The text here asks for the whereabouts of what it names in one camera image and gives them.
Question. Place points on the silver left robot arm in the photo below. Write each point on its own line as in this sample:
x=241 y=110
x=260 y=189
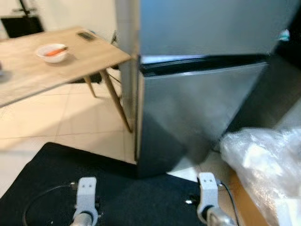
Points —
x=83 y=220

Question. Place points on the silver fridge body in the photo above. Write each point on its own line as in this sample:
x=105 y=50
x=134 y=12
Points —
x=127 y=70

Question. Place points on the teal headed brush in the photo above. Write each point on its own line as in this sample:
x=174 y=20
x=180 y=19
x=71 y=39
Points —
x=284 y=34

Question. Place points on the large brown cardboard box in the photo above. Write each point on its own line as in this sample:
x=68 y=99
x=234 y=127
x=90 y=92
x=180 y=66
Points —
x=247 y=202

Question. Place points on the dark flat rectangular object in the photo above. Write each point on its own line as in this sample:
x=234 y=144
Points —
x=86 y=36

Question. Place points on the orange carrot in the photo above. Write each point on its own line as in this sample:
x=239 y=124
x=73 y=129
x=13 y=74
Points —
x=56 y=51

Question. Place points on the white bowl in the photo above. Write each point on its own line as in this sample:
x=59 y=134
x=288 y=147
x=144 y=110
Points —
x=52 y=57

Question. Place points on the light wooden dining table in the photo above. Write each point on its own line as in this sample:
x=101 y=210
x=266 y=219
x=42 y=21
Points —
x=28 y=70

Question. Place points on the black tripod stand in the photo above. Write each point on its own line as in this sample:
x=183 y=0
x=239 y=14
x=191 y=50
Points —
x=23 y=7

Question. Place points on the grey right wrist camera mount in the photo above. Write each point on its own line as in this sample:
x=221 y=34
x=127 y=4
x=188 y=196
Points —
x=208 y=190

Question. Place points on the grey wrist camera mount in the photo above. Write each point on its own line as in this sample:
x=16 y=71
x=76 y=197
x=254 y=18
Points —
x=87 y=193
x=208 y=190

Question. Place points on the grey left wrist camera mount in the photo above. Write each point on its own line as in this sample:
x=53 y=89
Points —
x=87 y=193

